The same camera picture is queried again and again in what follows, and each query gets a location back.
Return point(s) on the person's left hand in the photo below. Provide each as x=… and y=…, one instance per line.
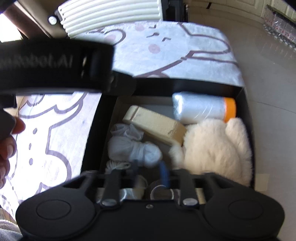
x=9, y=143

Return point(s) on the brown bandage tape roll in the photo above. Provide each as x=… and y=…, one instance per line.
x=158, y=191

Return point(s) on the pack of water bottles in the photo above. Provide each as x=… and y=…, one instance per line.
x=280, y=26

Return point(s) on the brown curtain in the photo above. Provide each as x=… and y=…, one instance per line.
x=31, y=18

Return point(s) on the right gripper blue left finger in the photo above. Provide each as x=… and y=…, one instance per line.
x=118, y=178

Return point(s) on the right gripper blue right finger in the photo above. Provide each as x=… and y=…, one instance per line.
x=180, y=180

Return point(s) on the white cloth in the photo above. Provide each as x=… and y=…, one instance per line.
x=126, y=145

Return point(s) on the oval wooden block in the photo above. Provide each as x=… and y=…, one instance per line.
x=155, y=125

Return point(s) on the white yarn bundle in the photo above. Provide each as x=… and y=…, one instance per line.
x=135, y=193

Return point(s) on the white ribbed suitcase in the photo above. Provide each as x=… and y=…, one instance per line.
x=78, y=17

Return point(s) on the fluffy cream mitten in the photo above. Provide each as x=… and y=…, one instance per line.
x=215, y=146

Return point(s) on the plastic film roll orange end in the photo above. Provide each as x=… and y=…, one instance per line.
x=190, y=108

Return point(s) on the cartoon bear bedsheet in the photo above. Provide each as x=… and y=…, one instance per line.
x=58, y=95

